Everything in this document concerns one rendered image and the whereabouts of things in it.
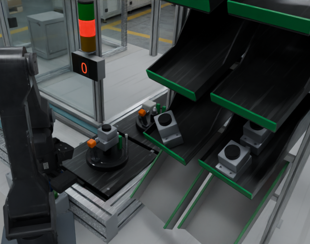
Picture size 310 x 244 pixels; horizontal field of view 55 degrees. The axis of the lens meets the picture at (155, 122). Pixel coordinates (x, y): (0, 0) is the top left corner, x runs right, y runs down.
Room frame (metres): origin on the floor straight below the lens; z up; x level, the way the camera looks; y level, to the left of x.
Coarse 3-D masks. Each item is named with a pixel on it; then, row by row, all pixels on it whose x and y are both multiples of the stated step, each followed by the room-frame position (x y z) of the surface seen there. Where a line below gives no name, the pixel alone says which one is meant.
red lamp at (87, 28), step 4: (80, 20) 0.93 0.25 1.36; (92, 20) 0.94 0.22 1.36; (80, 24) 0.93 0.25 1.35; (84, 24) 0.92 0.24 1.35; (88, 24) 0.93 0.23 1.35; (92, 24) 0.93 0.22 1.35; (80, 28) 0.93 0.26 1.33; (84, 28) 0.92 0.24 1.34; (88, 28) 0.93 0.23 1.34; (92, 28) 0.93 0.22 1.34; (80, 32) 0.93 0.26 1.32; (84, 32) 0.92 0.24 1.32; (88, 32) 0.93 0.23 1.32; (92, 32) 0.93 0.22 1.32; (84, 36) 0.93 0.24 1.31; (88, 36) 0.93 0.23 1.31
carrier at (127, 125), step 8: (144, 104) 1.08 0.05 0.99; (152, 104) 1.08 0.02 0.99; (136, 112) 1.04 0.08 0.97; (152, 112) 0.95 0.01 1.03; (160, 112) 1.05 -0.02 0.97; (120, 120) 0.97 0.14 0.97; (128, 120) 0.98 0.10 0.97; (136, 120) 0.95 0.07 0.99; (152, 120) 0.94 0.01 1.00; (120, 128) 0.92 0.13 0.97; (128, 128) 0.92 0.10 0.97; (136, 128) 0.92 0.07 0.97; (144, 128) 0.90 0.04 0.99; (128, 136) 0.87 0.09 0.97; (136, 136) 0.87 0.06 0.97; (144, 144) 0.83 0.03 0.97; (152, 144) 0.83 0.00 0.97
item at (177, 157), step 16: (176, 96) 0.64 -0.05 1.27; (208, 96) 0.66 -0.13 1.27; (176, 112) 0.63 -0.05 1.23; (192, 112) 0.62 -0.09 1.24; (208, 112) 0.61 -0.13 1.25; (224, 112) 0.57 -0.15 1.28; (192, 128) 0.58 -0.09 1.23; (208, 128) 0.57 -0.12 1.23; (160, 144) 0.53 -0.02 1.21; (192, 144) 0.53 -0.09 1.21
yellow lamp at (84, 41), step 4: (80, 36) 0.93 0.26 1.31; (92, 36) 0.94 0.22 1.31; (80, 40) 0.94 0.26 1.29; (84, 40) 0.93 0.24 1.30; (88, 40) 0.93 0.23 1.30; (92, 40) 0.93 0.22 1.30; (84, 44) 0.93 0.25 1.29; (88, 44) 0.93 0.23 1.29; (92, 44) 0.93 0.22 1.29; (84, 48) 0.93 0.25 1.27; (88, 48) 0.92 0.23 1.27; (92, 48) 0.93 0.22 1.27
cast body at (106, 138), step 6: (102, 126) 0.74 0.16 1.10; (108, 126) 0.74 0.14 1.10; (102, 132) 0.73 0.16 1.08; (108, 132) 0.73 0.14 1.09; (114, 132) 0.74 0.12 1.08; (96, 138) 0.73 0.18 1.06; (102, 138) 0.73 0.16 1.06; (108, 138) 0.72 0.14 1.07; (114, 138) 0.74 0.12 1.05; (96, 144) 0.73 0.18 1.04; (102, 144) 0.71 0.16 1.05; (108, 144) 0.72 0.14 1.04; (114, 144) 0.74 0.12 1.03
